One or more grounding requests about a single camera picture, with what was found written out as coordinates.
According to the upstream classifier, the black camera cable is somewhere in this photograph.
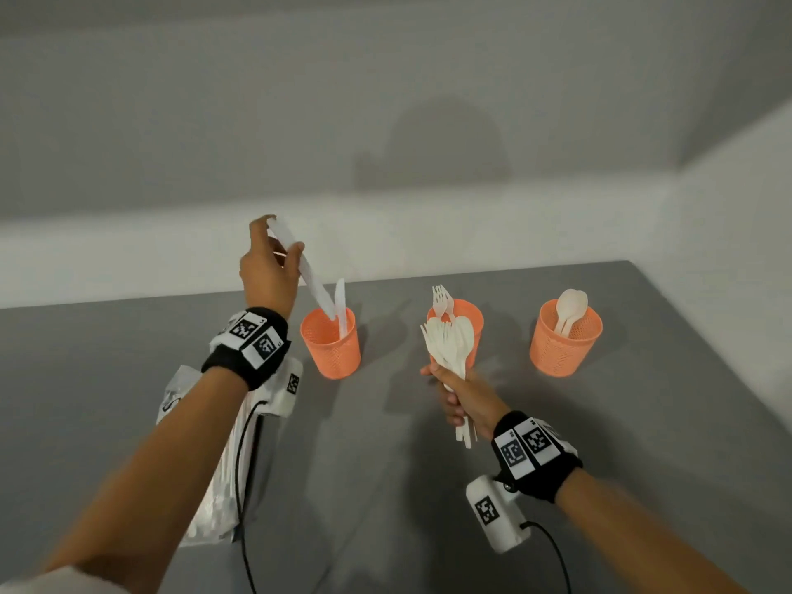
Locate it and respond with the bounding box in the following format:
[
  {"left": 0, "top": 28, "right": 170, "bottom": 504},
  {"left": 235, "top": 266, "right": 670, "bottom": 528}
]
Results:
[
  {"left": 233, "top": 399, "right": 268, "bottom": 594},
  {"left": 519, "top": 520, "right": 573, "bottom": 594}
]

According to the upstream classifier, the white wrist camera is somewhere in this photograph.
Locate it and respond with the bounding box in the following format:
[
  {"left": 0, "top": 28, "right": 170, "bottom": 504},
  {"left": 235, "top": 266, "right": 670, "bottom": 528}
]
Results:
[
  {"left": 464, "top": 474, "right": 532, "bottom": 555},
  {"left": 257, "top": 356, "right": 304, "bottom": 419}
]

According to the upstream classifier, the person's right hand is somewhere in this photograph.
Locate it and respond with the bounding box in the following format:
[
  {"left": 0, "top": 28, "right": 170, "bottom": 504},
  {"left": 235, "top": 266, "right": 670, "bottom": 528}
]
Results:
[{"left": 419, "top": 362, "right": 512, "bottom": 441}]

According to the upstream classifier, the clear plastic bag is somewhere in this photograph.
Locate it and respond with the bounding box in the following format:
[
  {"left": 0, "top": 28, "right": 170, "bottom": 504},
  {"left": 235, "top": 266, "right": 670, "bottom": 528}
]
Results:
[{"left": 154, "top": 364, "right": 264, "bottom": 547}]

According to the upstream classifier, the person's left hand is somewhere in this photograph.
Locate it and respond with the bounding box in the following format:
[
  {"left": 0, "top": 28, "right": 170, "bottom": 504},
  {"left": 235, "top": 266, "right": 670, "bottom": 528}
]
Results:
[{"left": 239, "top": 214, "right": 305, "bottom": 321}]

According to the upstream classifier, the person's left forearm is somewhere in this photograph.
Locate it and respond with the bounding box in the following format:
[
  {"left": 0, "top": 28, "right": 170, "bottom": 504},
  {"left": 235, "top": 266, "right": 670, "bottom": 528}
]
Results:
[{"left": 43, "top": 366, "right": 250, "bottom": 594}]

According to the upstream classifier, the white shirt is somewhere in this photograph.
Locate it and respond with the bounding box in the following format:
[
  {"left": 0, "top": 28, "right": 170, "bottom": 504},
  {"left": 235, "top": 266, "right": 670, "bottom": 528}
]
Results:
[{"left": 0, "top": 565, "right": 131, "bottom": 594}]

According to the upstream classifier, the black marker wristband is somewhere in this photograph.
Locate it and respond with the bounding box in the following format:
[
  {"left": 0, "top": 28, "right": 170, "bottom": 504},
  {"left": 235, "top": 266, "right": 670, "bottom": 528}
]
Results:
[
  {"left": 491, "top": 411, "right": 584, "bottom": 504},
  {"left": 200, "top": 307, "right": 292, "bottom": 392}
]

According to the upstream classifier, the orange mesh cup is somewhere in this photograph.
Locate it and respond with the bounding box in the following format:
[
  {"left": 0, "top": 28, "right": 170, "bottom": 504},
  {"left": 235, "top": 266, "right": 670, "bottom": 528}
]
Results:
[
  {"left": 425, "top": 298, "right": 485, "bottom": 370},
  {"left": 529, "top": 298, "right": 604, "bottom": 379},
  {"left": 299, "top": 306, "right": 362, "bottom": 380}
]

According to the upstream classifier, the person's right forearm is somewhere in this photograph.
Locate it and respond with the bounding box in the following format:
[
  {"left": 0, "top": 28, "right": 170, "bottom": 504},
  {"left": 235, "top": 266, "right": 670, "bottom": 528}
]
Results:
[{"left": 554, "top": 467, "right": 753, "bottom": 594}]

